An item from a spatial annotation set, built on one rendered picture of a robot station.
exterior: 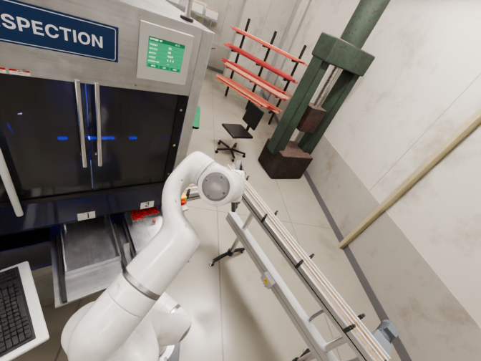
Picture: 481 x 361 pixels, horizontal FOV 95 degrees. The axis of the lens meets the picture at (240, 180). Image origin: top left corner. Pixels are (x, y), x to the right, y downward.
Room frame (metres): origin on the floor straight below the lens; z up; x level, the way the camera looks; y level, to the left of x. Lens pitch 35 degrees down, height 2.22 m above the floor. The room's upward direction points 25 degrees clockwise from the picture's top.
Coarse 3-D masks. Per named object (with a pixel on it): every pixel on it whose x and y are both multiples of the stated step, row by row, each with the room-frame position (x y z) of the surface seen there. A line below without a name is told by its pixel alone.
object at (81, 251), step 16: (80, 224) 0.74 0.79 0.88; (96, 224) 0.78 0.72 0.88; (64, 240) 0.61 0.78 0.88; (80, 240) 0.65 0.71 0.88; (96, 240) 0.69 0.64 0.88; (112, 240) 0.73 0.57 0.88; (64, 256) 0.53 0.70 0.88; (80, 256) 0.57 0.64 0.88; (96, 256) 0.60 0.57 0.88; (112, 256) 0.64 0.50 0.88; (64, 272) 0.45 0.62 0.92
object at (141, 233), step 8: (160, 208) 1.11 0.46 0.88; (128, 216) 0.93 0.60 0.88; (160, 216) 1.04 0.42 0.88; (128, 224) 0.87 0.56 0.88; (136, 224) 0.90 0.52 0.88; (144, 224) 0.92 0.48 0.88; (160, 224) 0.98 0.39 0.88; (136, 232) 0.85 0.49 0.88; (144, 232) 0.87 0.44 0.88; (152, 232) 0.90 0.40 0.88; (136, 240) 0.79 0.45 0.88; (144, 240) 0.82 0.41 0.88; (136, 248) 0.75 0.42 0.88
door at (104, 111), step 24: (120, 96) 0.85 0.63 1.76; (144, 96) 0.93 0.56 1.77; (168, 96) 1.01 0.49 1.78; (120, 120) 0.85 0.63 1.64; (144, 120) 0.93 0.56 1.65; (168, 120) 1.03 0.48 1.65; (96, 144) 0.78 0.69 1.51; (120, 144) 0.86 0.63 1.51; (144, 144) 0.94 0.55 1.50; (168, 144) 1.04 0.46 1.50; (96, 168) 0.77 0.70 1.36; (120, 168) 0.86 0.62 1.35; (144, 168) 0.95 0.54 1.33
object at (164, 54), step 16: (144, 32) 0.89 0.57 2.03; (160, 32) 0.94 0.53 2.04; (176, 32) 0.98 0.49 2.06; (144, 48) 0.89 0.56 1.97; (160, 48) 0.94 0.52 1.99; (176, 48) 0.99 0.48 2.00; (144, 64) 0.90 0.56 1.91; (160, 64) 0.95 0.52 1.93; (176, 64) 1.00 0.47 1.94; (160, 80) 0.95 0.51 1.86; (176, 80) 1.01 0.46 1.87
